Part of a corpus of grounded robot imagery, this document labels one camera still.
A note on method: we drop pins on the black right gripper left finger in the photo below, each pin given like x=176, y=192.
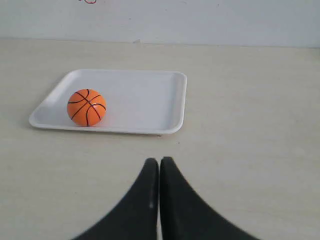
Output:
x=135, y=217

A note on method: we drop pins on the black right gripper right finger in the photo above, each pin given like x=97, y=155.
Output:
x=184, y=215

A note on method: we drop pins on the small orange basketball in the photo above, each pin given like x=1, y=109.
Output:
x=86, y=107

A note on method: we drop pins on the red mini basketball hoop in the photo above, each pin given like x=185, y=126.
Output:
x=89, y=1

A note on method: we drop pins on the white rectangular plastic tray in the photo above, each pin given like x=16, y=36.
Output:
x=137, y=101

